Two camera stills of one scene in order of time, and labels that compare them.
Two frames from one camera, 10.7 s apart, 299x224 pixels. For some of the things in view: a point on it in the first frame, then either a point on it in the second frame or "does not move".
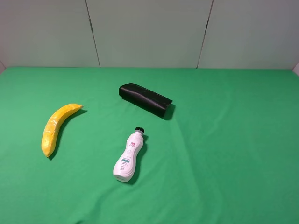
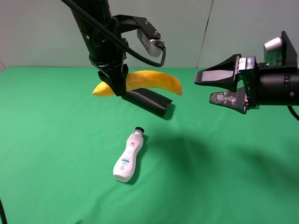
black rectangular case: x=144 y=98 does not move
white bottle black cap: x=124 y=170 does not move
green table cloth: x=226 y=152 does not move
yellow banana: x=52 y=127 → x=142 y=80
